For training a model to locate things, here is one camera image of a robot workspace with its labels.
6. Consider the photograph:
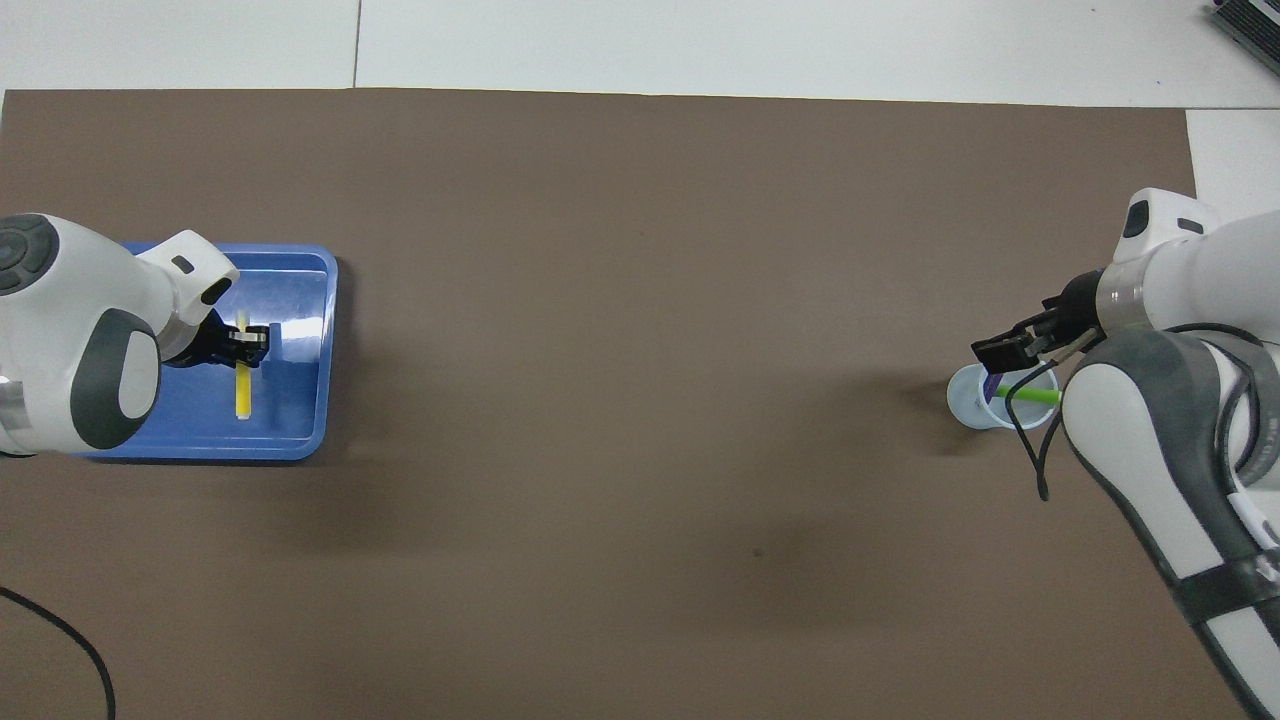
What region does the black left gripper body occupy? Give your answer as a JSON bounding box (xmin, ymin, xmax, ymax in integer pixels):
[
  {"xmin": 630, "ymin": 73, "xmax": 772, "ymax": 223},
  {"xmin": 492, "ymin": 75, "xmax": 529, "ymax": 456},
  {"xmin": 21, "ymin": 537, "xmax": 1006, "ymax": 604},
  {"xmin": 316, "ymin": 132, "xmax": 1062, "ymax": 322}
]
[{"xmin": 170, "ymin": 312, "xmax": 233, "ymax": 369}]

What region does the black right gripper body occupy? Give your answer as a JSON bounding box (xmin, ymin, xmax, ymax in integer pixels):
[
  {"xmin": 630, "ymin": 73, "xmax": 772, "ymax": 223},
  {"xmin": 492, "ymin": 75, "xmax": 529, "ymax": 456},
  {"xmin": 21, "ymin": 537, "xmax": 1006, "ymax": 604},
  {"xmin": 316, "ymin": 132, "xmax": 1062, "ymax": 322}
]
[{"xmin": 1045, "ymin": 270, "xmax": 1106, "ymax": 341}]

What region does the yellow pen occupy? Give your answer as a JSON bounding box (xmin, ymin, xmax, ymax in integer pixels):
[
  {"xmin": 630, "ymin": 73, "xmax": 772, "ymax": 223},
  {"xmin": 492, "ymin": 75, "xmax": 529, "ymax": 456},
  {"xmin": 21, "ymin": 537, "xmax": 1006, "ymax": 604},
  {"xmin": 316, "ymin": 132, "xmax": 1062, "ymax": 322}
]
[{"xmin": 235, "ymin": 310, "xmax": 253, "ymax": 421}]

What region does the blue plastic tray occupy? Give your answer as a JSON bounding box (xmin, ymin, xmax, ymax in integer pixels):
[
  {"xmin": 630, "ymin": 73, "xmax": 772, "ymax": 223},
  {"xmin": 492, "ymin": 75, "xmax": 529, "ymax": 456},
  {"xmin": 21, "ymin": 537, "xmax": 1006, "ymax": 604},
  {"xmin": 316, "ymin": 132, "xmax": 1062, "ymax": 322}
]
[{"xmin": 75, "ymin": 243, "xmax": 339, "ymax": 461}]

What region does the clear plastic cup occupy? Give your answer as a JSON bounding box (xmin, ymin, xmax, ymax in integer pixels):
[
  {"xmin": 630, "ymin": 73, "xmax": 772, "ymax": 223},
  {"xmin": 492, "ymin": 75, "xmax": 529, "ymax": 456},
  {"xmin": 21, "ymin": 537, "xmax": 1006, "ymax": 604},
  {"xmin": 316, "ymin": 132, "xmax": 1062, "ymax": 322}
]
[{"xmin": 947, "ymin": 362, "xmax": 1059, "ymax": 431}]

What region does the grey ribbed device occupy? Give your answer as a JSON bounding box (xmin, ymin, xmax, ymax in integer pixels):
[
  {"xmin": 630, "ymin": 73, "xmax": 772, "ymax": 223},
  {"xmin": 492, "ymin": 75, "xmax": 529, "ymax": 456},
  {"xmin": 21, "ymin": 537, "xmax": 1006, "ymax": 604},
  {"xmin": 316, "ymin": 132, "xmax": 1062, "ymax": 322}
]
[{"xmin": 1205, "ymin": 0, "xmax": 1280, "ymax": 61}]

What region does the brown table mat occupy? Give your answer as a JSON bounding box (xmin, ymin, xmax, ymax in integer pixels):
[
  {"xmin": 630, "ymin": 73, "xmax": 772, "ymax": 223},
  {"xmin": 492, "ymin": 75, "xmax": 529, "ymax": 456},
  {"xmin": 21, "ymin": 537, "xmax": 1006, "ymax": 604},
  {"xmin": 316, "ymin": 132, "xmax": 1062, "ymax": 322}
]
[{"xmin": 0, "ymin": 88, "xmax": 1259, "ymax": 720}]

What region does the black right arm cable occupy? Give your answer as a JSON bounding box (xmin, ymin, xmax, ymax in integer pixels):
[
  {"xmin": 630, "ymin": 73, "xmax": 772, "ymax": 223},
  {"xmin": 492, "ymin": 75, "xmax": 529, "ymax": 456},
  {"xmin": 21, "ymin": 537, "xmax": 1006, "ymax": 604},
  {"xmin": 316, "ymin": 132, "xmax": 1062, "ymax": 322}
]
[{"xmin": 1003, "ymin": 322, "xmax": 1280, "ymax": 501}]

